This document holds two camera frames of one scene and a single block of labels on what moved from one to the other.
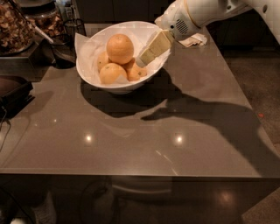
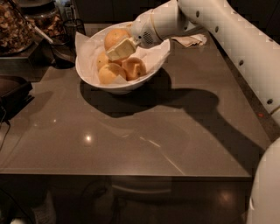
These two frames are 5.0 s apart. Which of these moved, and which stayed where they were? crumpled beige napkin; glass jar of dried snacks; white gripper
Moved: white gripper
Stayed: glass jar of dried snacks; crumpled beige napkin
